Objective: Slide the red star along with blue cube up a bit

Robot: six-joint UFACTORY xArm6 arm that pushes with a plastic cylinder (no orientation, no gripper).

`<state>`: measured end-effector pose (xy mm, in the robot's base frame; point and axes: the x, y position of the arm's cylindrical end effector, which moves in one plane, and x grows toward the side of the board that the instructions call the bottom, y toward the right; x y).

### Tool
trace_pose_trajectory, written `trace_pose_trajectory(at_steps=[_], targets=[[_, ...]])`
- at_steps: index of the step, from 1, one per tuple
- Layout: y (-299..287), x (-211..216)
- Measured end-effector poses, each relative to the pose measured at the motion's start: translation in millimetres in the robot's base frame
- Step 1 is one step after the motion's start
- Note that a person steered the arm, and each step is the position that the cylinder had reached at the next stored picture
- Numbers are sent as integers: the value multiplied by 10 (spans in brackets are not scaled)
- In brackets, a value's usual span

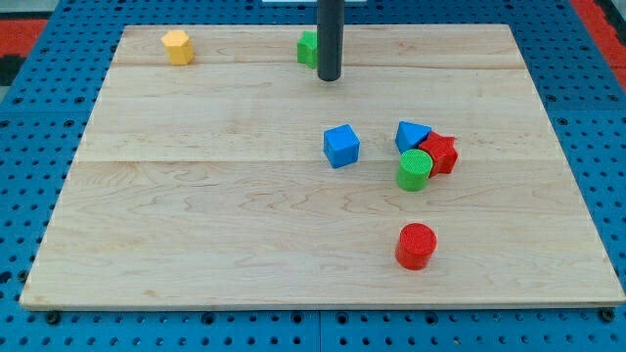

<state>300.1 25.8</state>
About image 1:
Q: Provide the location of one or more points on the blue cube block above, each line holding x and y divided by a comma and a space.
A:
341, 146

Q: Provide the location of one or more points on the blue triangle block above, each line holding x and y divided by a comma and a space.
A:
410, 135

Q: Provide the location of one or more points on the yellow hexagon block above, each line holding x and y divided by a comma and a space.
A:
178, 47

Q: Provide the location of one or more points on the red cylinder block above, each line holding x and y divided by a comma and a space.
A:
416, 244

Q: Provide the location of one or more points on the green cylinder block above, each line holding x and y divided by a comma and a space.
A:
414, 169

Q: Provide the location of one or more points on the red star block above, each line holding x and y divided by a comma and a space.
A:
442, 151

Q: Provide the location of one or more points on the light wooden board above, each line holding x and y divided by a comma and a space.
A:
206, 187

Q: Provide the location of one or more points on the green star block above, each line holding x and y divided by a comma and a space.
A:
307, 49

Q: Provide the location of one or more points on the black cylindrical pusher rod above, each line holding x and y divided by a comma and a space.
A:
330, 22

